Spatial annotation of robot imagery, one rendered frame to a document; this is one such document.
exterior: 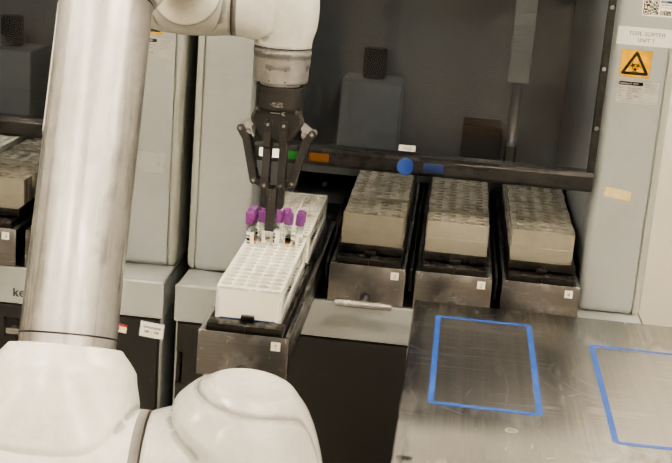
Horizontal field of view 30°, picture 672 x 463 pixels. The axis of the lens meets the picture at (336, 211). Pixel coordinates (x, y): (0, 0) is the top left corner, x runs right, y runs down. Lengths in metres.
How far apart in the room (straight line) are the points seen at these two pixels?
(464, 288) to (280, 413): 1.04
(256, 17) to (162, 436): 0.85
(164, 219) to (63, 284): 1.07
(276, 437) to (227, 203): 1.14
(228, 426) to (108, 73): 0.39
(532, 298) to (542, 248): 0.10
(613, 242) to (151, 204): 0.85
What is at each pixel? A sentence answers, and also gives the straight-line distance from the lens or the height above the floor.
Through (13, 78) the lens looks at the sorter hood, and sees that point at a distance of 2.36.
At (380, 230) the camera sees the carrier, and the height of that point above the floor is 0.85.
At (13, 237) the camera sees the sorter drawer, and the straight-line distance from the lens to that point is 2.34.
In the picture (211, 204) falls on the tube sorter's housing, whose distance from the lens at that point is 2.32.
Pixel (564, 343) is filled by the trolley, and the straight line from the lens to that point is 1.91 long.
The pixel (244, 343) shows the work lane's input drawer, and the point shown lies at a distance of 1.86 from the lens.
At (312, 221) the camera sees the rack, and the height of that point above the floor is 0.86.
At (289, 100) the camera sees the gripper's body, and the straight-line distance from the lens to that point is 1.95.
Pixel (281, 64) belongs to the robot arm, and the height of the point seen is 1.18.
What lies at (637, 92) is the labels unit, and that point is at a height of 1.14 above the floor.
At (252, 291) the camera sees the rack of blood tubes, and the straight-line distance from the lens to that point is 1.87.
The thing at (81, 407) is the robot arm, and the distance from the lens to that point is 1.25.
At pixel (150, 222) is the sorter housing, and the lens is 2.36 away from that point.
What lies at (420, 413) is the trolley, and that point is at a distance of 1.60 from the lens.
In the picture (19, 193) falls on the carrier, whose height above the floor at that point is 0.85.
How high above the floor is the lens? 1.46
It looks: 15 degrees down
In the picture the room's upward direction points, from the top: 5 degrees clockwise
